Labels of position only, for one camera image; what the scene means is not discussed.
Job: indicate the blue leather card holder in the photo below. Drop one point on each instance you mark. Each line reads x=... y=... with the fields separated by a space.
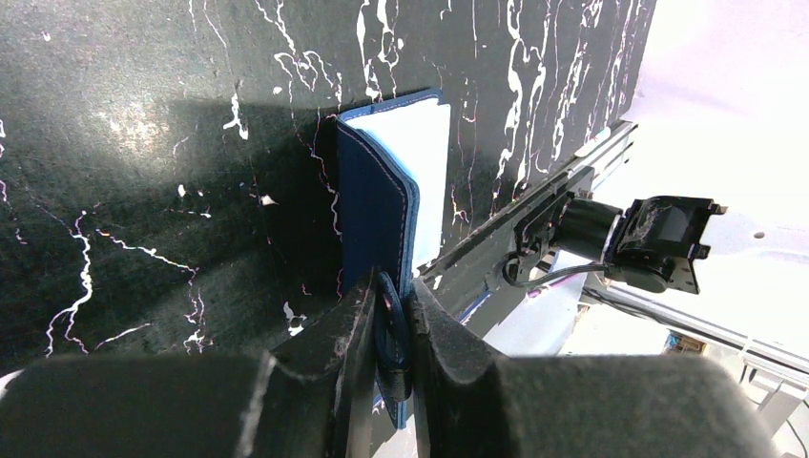
x=392 y=164

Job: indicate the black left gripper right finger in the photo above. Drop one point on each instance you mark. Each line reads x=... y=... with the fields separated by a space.
x=471 y=400

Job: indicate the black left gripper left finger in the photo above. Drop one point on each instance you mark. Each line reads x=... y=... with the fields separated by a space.
x=312 y=396

